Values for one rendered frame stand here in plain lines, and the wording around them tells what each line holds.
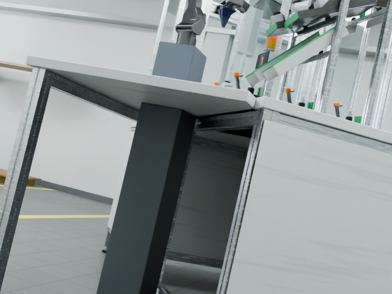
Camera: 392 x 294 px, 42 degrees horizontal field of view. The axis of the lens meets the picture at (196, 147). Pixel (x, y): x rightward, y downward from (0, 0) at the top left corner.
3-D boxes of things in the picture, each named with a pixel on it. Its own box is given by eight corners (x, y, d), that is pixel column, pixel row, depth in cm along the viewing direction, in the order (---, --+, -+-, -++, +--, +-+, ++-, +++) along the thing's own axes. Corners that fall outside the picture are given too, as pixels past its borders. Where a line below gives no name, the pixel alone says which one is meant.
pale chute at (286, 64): (279, 76, 162) (272, 65, 162) (268, 83, 175) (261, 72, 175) (349, 32, 166) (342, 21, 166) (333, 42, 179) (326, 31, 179)
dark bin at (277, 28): (276, 28, 178) (272, 8, 178) (266, 37, 191) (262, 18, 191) (350, 15, 182) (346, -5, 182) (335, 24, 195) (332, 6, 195)
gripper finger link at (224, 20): (223, 6, 198) (237, 10, 200) (220, 8, 202) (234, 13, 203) (219, 23, 198) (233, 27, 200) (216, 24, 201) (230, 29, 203)
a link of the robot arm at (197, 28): (191, 31, 181) (195, 14, 182) (172, 31, 187) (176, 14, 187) (202, 37, 186) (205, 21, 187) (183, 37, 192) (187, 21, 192)
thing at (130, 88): (25, 64, 152) (27, 55, 153) (147, 117, 237) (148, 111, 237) (247, 101, 129) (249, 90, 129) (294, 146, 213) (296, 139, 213)
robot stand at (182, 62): (146, 94, 180) (159, 40, 182) (161, 102, 194) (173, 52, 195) (182, 101, 176) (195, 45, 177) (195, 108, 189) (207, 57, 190)
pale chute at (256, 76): (259, 81, 177) (253, 70, 177) (251, 87, 190) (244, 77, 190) (324, 41, 180) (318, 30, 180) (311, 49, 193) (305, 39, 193)
